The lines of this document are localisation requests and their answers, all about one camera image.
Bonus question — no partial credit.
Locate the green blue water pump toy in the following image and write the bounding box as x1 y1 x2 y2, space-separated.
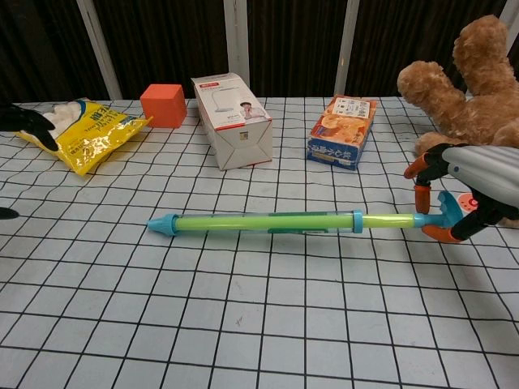
146 192 463 237

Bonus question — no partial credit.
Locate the white desk lamp box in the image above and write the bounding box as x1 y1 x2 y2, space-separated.
191 72 274 171

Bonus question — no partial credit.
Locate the round orange paper tag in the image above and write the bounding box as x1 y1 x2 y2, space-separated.
457 193 480 213

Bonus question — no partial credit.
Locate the orange and blue snack box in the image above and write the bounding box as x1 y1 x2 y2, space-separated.
307 95 378 172

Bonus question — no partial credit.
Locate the white black checkered tablecloth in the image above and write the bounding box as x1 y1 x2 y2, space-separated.
0 96 519 389

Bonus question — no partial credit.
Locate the brown teddy bear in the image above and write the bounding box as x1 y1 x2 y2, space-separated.
396 15 519 229

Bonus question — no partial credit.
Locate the white frame post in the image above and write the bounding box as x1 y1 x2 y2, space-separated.
75 0 123 100
333 0 361 98
498 0 519 30
223 0 251 88

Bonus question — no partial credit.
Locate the orange cube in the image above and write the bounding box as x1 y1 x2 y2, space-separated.
139 83 187 130

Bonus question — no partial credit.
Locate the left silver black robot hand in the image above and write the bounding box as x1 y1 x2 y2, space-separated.
0 103 60 222

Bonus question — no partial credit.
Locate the yellow cotton ball bag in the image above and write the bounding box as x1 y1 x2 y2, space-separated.
15 96 154 176

